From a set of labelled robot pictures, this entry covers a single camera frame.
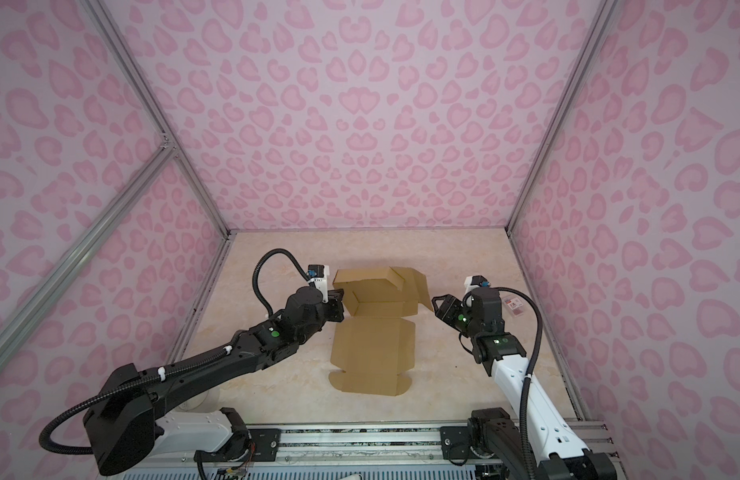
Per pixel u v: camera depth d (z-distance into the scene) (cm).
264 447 73
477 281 73
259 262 57
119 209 73
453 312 72
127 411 41
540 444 41
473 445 67
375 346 82
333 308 70
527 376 49
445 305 73
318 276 69
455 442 74
